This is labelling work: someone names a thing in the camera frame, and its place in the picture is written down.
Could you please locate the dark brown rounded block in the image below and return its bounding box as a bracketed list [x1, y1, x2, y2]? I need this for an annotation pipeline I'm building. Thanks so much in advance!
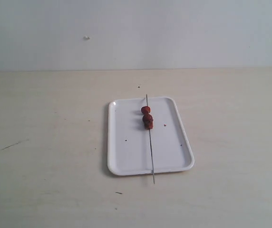
[144, 120, 153, 130]

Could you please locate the thin metal skewer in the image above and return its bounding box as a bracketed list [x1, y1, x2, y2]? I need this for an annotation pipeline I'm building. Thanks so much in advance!
[146, 94, 155, 185]

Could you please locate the white plastic tray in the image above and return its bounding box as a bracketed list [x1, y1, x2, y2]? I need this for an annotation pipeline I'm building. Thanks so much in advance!
[107, 97, 194, 176]

